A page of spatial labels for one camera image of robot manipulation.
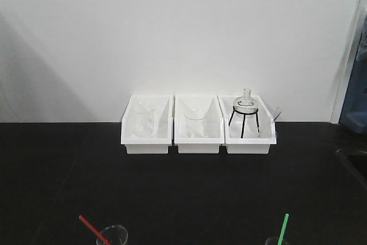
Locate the green plastic spoon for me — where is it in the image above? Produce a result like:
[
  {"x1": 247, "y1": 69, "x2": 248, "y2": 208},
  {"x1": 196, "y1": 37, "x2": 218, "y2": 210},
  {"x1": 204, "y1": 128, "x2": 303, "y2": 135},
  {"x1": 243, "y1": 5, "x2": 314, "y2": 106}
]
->
[{"x1": 277, "y1": 213, "x2": 289, "y2": 245}]

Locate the red plastic spoon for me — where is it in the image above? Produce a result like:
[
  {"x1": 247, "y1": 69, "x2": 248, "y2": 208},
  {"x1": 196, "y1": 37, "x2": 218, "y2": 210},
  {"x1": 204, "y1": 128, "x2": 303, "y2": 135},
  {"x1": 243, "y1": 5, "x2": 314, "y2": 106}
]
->
[{"x1": 78, "y1": 215, "x2": 112, "y2": 245}]

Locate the glass beaker in middle bin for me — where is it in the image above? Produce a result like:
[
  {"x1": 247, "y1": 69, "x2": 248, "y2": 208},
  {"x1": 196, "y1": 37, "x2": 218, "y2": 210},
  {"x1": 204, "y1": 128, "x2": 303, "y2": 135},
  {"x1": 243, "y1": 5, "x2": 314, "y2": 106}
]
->
[{"x1": 184, "y1": 108, "x2": 207, "y2": 138}]

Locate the glass beaker in bin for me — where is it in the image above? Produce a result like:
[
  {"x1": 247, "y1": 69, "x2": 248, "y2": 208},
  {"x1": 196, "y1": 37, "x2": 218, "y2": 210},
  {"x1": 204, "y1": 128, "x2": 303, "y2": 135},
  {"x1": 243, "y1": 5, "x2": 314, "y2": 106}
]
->
[
  {"x1": 132, "y1": 103, "x2": 155, "y2": 137},
  {"x1": 184, "y1": 108, "x2": 207, "y2": 138}
]

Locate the middle white plastic bin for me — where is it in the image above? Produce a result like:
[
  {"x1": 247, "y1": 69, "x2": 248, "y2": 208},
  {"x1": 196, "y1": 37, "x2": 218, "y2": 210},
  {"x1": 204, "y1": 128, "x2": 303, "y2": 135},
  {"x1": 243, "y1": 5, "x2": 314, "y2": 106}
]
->
[{"x1": 174, "y1": 95, "x2": 224, "y2": 154}]

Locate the white plastic bin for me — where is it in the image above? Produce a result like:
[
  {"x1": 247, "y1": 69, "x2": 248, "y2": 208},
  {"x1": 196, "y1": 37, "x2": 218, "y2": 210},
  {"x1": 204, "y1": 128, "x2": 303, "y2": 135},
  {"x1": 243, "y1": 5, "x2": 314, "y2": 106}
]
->
[
  {"x1": 120, "y1": 95, "x2": 174, "y2": 154},
  {"x1": 218, "y1": 95, "x2": 277, "y2": 154},
  {"x1": 174, "y1": 95, "x2": 224, "y2": 154}
]

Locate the glass beaker in left bin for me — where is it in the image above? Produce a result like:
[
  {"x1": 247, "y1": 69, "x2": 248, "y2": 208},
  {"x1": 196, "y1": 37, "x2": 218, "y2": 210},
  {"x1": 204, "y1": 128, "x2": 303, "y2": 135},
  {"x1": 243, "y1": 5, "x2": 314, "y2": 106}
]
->
[{"x1": 132, "y1": 103, "x2": 155, "y2": 137}]

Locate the left white plastic bin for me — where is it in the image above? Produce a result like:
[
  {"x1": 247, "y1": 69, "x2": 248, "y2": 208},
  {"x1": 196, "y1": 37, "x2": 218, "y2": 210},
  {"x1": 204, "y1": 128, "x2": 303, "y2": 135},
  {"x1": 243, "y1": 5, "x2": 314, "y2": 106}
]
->
[{"x1": 120, "y1": 95, "x2": 174, "y2": 154}]

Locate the round glass flask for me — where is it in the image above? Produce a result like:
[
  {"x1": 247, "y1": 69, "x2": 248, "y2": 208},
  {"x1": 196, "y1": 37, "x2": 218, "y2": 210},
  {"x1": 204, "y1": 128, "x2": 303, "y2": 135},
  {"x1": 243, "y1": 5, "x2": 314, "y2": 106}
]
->
[{"x1": 233, "y1": 88, "x2": 258, "y2": 114}]

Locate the right white plastic bin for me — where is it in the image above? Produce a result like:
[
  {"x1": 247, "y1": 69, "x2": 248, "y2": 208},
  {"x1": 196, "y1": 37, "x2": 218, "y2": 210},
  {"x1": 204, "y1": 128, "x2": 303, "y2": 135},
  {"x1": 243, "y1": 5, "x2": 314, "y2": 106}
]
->
[{"x1": 218, "y1": 95, "x2": 277, "y2": 154}]

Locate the clear glass tube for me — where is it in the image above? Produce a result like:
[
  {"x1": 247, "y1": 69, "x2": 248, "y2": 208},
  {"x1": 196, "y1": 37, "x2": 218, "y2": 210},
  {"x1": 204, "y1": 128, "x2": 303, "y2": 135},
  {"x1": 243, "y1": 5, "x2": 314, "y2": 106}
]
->
[{"x1": 258, "y1": 107, "x2": 282, "y2": 138}]

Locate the front left glass beaker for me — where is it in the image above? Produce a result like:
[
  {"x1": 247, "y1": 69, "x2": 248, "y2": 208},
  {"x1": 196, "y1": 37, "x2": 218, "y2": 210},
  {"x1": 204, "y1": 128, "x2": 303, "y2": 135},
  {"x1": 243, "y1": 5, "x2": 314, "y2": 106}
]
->
[{"x1": 100, "y1": 224, "x2": 128, "y2": 245}]

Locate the front right glass beaker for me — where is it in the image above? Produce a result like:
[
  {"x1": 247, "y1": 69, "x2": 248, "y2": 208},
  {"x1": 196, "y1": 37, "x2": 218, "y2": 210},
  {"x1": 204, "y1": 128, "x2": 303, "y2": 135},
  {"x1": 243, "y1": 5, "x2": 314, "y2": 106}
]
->
[{"x1": 265, "y1": 236, "x2": 289, "y2": 245}]

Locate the blue object at right edge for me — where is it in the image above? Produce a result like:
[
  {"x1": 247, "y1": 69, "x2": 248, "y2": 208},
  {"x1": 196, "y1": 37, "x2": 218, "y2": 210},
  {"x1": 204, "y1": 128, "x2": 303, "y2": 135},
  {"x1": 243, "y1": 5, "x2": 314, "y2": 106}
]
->
[{"x1": 339, "y1": 18, "x2": 366, "y2": 134}]

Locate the black wire tripod stand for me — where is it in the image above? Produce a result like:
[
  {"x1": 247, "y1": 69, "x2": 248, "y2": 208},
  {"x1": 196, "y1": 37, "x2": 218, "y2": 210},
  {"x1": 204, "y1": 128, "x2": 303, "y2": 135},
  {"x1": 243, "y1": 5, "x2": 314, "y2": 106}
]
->
[{"x1": 228, "y1": 106, "x2": 260, "y2": 139}]

